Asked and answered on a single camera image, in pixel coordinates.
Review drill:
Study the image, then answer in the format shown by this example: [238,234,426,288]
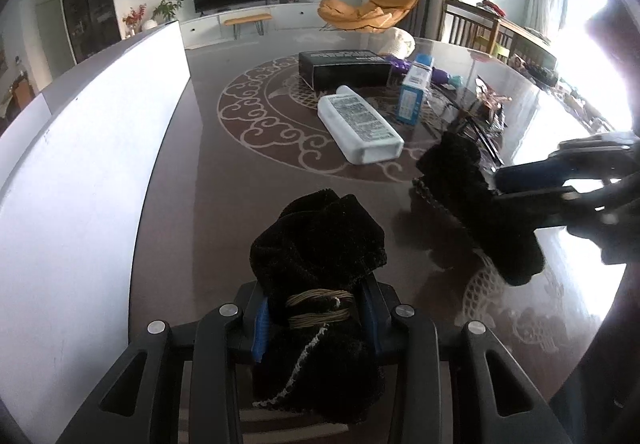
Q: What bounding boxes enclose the wooden dining chair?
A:
[441,0,502,58]

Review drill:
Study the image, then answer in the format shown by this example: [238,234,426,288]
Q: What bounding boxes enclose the white TV cabinet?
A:
[179,0,341,50]

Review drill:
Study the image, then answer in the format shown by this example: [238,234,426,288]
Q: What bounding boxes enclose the white plastic bottle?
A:
[317,85,405,164]

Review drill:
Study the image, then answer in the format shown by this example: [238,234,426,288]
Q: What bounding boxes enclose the wooden dining table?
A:
[492,17,560,71]

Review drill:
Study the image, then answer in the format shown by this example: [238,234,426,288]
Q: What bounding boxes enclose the tan rubber band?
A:
[286,290,355,328]

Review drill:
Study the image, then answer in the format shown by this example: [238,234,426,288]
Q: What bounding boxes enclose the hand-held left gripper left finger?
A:
[55,280,272,444]

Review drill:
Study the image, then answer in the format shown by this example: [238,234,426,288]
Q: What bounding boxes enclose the purple toy with teal cap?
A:
[380,55,460,90]

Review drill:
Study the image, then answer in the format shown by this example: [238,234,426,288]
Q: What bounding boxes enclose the leafy potted plant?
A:
[152,0,184,23]

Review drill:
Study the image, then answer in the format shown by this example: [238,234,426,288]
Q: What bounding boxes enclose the blue white carton box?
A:
[397,53,433,125]

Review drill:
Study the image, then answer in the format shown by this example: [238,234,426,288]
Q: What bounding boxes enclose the red flower arrangement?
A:
[123,4,148,38]

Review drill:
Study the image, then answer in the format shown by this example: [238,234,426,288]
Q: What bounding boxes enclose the white board panel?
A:
[0,20,192,425]

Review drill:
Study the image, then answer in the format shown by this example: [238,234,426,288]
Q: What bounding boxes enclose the wooden bench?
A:
[223,13,272,40]

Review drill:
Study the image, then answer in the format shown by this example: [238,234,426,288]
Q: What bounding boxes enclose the black cardboard box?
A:
[298,49,393,90]

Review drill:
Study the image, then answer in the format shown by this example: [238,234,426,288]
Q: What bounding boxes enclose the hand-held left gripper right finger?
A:
[359,279,571,444]

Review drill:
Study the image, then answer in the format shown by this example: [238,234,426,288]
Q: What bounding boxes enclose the black fuzzy cloth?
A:
[411,130,546,287]
[249,190,388,425]

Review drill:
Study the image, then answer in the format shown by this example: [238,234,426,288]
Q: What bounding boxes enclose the orange lounge chair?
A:
[317,0,422,34]

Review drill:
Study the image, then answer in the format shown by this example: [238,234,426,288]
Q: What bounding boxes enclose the dark patterned glass desktop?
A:
[130,37,632,444]

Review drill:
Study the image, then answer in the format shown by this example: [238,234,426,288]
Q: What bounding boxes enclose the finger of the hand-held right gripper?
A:
[492,179,628,231]
[495,133,640,195]

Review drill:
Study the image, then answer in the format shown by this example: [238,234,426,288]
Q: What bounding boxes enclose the rimless eyeglasses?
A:
[447,110,507,166]

